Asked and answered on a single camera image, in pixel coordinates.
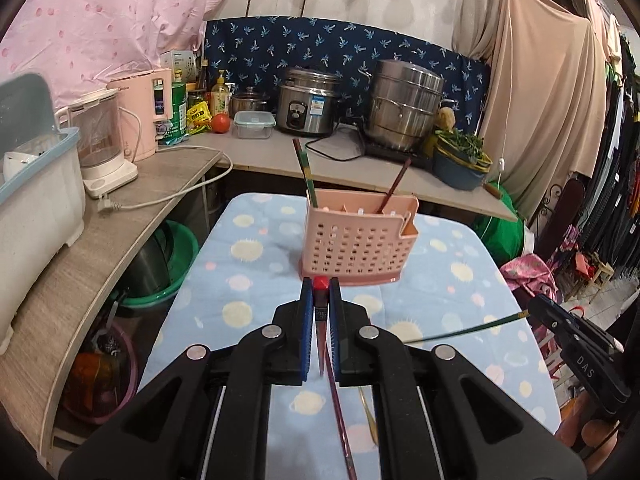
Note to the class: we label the small steel pot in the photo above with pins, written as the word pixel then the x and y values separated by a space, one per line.
pixel 248 102

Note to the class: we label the beige curtain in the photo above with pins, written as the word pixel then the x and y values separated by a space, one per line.
pixel 540 90

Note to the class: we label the red tomato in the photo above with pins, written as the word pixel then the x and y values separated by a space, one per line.
pixel 221 123

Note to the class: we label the green can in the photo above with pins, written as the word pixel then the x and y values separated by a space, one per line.
pixel 179 110

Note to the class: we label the green plastic basin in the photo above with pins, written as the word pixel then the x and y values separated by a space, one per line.
pixel 180 255

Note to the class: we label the yellow packet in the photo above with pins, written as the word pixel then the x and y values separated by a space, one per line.
pixel 198 115

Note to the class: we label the green bag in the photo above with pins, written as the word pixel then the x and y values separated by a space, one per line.
pixel 500 230

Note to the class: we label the green leafy vegetables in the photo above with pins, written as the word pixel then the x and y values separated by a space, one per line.
pixel 457 142

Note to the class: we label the blue basin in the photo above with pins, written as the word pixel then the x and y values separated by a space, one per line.
pixel 457 175

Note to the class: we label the golden chopstick on table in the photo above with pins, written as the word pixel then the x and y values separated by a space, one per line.
pixel 370 420

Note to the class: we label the dark sauce bottle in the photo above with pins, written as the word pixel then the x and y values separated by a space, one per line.
pixel 204 75

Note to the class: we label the pink plastic basin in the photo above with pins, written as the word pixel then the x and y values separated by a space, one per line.
pixel 117 385

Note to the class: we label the dark red iron chair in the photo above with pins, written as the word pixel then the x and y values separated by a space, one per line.
pixel 562 220

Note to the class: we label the blue leaf print cloth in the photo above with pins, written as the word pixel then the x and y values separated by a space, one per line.
pixel 320 45

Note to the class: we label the pink spotted curtain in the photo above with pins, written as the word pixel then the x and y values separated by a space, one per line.
pixel 110 15

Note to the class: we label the pink perforated utensil holder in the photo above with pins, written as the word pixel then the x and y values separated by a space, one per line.
pixel 350 245

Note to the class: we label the yellow oil bottle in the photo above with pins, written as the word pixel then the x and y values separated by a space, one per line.
pixel 220 97

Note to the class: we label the person's right hand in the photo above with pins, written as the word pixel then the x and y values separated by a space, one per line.
pixel 597 437

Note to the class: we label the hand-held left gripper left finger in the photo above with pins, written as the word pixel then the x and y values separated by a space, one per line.
pixel 307 340

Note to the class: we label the pink floral cloth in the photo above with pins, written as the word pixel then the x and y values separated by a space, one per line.
pixel 527 275

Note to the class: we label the black induction cooker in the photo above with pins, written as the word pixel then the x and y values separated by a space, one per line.
pixel 395 156

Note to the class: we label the white dish box blue lid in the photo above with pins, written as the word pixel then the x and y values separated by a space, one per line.
pixel 35 220

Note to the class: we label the red chopstick black band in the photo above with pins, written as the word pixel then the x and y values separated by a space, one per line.
pixel 320 290

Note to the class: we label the steel steamer pot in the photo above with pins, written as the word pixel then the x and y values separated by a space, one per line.
pixel 405 105

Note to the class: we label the green chopstick gold band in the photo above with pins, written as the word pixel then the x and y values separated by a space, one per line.
pixel 465 331
pixel 309 185

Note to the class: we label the steel rice cooker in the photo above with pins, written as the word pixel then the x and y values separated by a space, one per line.
pixel 307 105

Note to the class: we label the wooden counter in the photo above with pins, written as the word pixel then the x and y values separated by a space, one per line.
pixel 90 270

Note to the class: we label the white glass jug appliance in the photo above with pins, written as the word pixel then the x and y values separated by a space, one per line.
pixel 100 135

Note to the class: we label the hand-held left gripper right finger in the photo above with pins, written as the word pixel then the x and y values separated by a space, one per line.
pixel 334 350

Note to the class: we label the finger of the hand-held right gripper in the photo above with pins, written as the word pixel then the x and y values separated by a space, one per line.
pixel 597 335
pixel 590 367

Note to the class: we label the white carton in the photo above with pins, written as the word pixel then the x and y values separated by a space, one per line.
pixel 180 66

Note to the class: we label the hanging dark clothes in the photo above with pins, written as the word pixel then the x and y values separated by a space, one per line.
pixel 617 170

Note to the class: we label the small wooden stool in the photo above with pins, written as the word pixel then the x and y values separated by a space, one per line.
pixel 595 275

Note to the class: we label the glass food container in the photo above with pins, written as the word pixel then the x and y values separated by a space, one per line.
pixel 254 125

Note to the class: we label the blue planet print tablecloth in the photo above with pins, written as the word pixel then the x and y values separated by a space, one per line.
pixel 240 280

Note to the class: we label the pink electric kettle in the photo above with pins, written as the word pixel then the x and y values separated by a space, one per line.
pixel 140 115

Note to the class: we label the maroon chopstick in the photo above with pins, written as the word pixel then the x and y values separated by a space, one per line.
pixel 342 435

